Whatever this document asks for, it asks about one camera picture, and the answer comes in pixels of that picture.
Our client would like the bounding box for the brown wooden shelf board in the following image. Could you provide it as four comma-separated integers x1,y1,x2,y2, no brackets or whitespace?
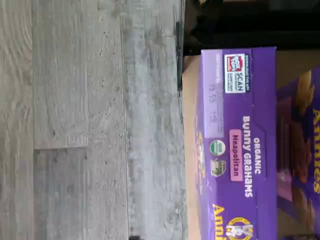
180,49,320,240

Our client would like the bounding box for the purple box with pink patch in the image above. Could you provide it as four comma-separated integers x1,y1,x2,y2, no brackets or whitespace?
195,46,279,240

